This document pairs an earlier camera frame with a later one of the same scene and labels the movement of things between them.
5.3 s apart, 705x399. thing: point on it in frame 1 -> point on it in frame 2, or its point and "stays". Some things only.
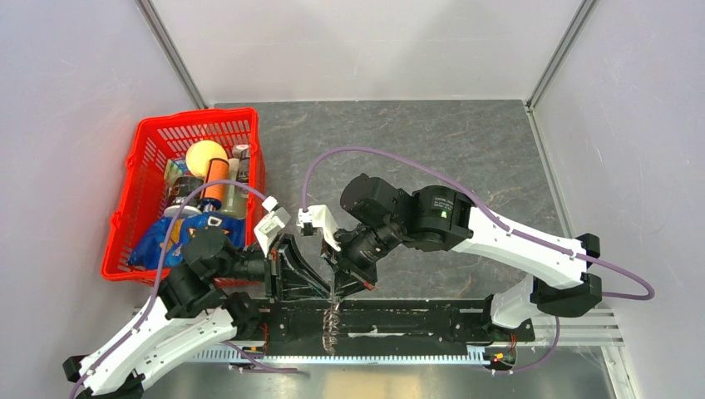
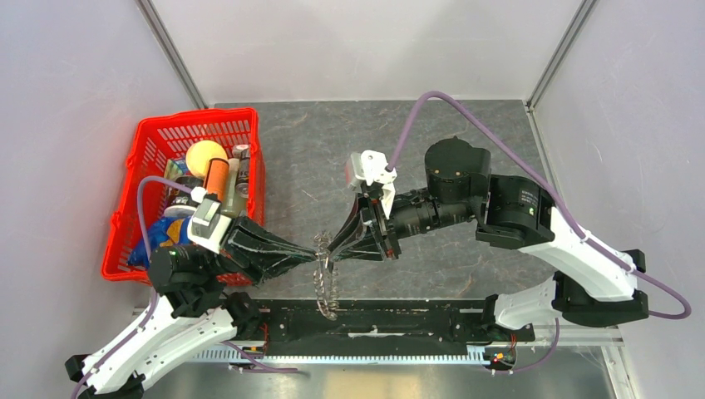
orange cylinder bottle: [218, 169] stays
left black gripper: [285, 262] -> [248, 245]
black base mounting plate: [383, 322] stays
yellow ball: [199, 154] stays
